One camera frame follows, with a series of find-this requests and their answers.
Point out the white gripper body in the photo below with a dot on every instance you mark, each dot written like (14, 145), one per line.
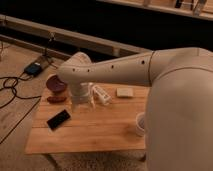
(81, 94)

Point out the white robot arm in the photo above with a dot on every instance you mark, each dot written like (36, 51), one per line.
(179, 108)

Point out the white ceramic cup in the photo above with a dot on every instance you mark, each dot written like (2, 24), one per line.
(140, 124)

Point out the white plastic bottle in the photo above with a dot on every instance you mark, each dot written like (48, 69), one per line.
(103, 96)

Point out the dark red bowl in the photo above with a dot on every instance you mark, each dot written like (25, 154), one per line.
(55, 85)

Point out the brown oblong object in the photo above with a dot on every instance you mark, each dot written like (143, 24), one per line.
(54, 99)

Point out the black smartphone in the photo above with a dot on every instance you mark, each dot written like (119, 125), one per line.
(58, 119)

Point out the beige rectangular block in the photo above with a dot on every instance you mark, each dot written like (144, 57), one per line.
(124, 92)

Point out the wooden table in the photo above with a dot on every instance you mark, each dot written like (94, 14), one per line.
(90, 129)

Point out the black power adapter box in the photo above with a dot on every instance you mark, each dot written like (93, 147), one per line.
(33, 69)

